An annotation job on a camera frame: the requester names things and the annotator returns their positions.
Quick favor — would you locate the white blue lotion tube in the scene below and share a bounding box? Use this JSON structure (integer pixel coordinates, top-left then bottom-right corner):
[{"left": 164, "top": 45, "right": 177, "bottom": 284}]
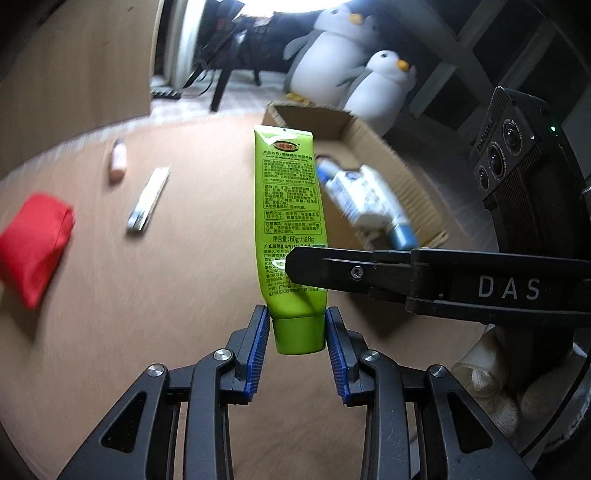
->
[{"left": 361, "top": 165, "right": 419, "bottom": 251}]

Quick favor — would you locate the white dotted tissue pack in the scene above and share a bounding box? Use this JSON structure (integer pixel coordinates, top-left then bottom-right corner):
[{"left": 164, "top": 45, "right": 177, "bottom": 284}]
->
[{"left": 315, "top": 155, "right": 387, "bottom": 231}]

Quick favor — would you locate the green tube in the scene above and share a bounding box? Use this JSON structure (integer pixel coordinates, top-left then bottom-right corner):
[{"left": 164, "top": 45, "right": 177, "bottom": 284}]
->
[{"left": 254, "top": 125, "right": 328, "bottom": 355}]

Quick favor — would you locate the patterned slim box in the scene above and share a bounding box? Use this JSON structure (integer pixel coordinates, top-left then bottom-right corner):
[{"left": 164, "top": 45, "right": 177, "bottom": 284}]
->
[{"left": 126, "top": 166, "right": 170, "bottom": 234}]

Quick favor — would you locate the red fabric pouch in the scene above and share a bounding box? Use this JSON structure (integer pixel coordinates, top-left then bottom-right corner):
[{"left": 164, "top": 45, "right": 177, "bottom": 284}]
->
[{"left": 1, "top": 193, "right": 75, "bottom": 310}]

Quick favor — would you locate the gloved right hand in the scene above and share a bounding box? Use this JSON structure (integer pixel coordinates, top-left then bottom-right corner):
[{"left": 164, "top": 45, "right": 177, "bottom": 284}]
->
[{"left": 452, "top": 325, "right": 587, "bottom": 448}]

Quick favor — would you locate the cardboard box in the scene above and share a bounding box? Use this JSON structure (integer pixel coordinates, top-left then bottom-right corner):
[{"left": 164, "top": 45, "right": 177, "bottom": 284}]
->
[{"left": 263, "top": 102, "right": 449, "bottom": 250}]

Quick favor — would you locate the small penguin plush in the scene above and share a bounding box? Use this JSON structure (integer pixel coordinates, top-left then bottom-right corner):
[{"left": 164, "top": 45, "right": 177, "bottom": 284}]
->
[{"left": 338, "top": 50, "right": 417, "bottom": 136}]

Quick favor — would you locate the large penguin plush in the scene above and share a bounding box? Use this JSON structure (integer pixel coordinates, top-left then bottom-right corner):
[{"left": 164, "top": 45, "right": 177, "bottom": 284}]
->
[{"left": 283, "top": 1, "right": 380, "bottom": 106}]

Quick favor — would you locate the small pink bottle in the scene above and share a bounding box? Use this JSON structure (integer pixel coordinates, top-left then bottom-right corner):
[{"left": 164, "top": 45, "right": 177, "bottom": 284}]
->
[{"left": 108, "top": 138, "right": 128, "bottom": 183}]

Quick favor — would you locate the black power strip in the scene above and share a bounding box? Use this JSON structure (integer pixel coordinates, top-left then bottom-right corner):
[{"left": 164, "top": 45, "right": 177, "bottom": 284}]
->
[{"left": 150, "top": 88, "right": 182, "bottom": 101}]

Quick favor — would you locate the black tripod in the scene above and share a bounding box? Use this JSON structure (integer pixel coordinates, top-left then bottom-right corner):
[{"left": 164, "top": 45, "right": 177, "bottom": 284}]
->
[{"left": 183, "top": 15, "right": 262, "bottom": 113}]

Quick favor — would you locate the large wooden board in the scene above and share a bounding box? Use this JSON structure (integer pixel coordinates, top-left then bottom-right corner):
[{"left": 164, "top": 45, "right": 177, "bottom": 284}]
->
[{"left": 1, "top": 1, "right": 163, "bottom": 174}]

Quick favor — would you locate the ring light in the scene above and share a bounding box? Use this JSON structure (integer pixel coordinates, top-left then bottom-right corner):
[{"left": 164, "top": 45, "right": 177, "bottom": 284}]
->
[{"left": 240, "top": 0, "right": 342, "bottom": 17}]

